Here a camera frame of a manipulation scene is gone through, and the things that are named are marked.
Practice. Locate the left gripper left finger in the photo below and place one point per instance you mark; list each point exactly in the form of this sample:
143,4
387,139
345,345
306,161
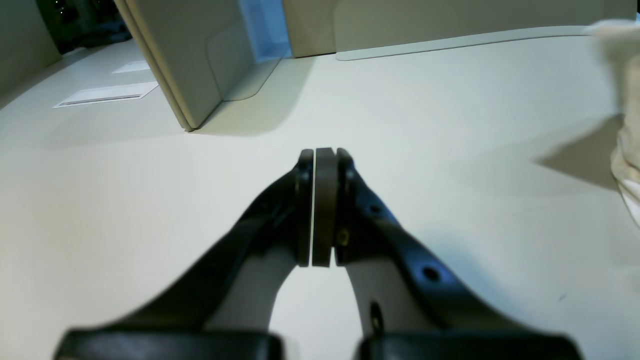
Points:
221,307

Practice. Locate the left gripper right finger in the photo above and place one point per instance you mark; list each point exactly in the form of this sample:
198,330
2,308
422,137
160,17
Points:
410,304

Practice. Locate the white printed t-shirt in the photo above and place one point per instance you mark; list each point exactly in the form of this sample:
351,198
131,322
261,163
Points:
618,41

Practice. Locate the white paper label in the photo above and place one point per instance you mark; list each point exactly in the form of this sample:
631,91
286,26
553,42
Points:
126,92

